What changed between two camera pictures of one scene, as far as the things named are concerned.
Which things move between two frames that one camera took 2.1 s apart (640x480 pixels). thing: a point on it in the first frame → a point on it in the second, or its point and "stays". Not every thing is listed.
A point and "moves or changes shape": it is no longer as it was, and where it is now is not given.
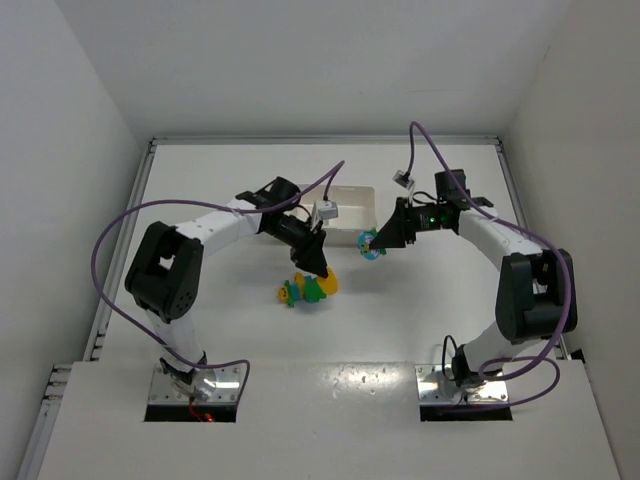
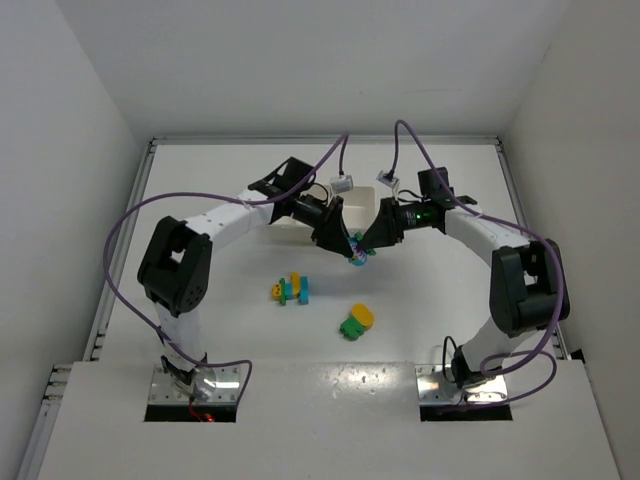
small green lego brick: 313,292 → 351,328
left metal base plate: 226,391 stays
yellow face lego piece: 283,294 moves or changes shape
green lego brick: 291,302 moves or changes shape
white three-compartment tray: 356,211 stays
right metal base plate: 434,387 stays
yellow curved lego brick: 330,283 → 363,314
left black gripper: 307,245 → 329,220
